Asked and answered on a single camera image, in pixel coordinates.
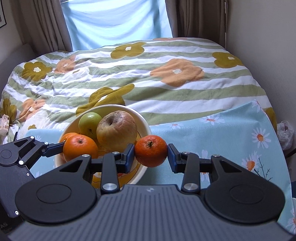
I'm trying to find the large orange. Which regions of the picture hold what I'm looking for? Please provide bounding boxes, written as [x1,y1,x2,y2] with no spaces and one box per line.
[63,134,98,162]

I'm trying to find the large yellowish apple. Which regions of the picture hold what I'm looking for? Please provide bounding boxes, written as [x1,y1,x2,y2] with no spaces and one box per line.
[96,110,137,152]

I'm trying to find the small tangerine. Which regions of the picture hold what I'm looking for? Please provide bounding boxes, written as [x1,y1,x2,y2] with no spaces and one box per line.
[134,135,168,168]

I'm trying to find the green apple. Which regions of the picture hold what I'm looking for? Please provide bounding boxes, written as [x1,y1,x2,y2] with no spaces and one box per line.
[78,112,102,140]

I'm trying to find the small tissue packet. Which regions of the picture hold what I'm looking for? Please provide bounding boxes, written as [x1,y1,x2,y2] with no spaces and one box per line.
[0,114,10,136]

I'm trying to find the cream ceramic bowl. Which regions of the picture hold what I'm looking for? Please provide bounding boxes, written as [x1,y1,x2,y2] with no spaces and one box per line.
[54,104,152,188]

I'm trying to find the blue daisy tablecloth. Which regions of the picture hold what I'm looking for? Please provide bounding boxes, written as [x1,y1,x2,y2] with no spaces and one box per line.
[25,100,295,234]

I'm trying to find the floral striped duvet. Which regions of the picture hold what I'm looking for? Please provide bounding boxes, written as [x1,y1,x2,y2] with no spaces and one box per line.
[1,38,276,144]

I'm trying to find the grey bed headboard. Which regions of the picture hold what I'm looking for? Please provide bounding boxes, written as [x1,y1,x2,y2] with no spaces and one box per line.
[0,44,36,92]

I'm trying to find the white plastic bag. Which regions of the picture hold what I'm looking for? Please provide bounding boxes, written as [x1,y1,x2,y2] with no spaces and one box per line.
[277,120,295,151]

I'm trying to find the brown curtain left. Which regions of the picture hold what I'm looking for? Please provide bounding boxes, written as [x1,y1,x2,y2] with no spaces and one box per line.
[9,1,73,55]

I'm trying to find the brown curtain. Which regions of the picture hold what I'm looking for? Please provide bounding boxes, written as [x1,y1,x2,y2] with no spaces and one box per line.
[9,1,73,55]
[165,0,227,47]

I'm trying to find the light blue window cloth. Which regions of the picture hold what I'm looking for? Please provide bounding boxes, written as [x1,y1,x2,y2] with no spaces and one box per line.
[61,0,172,51]

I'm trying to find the brown curtain right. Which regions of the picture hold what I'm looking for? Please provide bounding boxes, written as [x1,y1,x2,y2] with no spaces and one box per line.
[165,0,227,47]

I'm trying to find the framed picture on wall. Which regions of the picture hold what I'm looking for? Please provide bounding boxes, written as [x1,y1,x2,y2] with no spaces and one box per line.
[0,0,6,28]

